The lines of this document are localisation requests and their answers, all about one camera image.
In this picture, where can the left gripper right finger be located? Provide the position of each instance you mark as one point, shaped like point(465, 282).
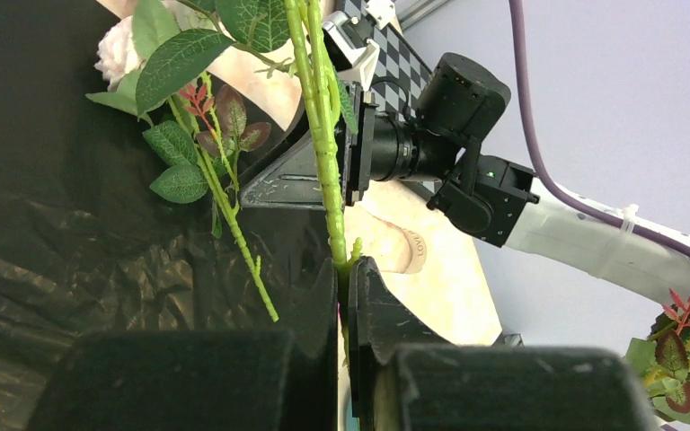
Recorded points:
point(404, 376)

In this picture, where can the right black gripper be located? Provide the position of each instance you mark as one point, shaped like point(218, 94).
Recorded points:
point(384, 148)

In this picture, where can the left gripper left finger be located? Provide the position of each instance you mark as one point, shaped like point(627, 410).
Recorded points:
point(282, 377)

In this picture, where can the large pink peony stem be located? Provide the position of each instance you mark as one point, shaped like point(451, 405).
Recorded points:
point(322, 107)

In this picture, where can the light pink flower stem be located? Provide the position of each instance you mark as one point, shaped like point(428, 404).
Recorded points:
point(156, 68)

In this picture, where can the black wrapping sheet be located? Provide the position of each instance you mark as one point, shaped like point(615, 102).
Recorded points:
point(85, 245)

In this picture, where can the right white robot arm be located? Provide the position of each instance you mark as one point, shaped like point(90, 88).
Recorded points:
point(509, 205)

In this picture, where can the white ribbon strip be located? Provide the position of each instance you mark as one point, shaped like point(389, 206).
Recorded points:
point(399, 249)

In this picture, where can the black white checkerboard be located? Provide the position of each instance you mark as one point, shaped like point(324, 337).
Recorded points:
point(399, 79)

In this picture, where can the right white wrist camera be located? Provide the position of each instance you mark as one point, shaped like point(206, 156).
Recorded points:
point(348, 41)

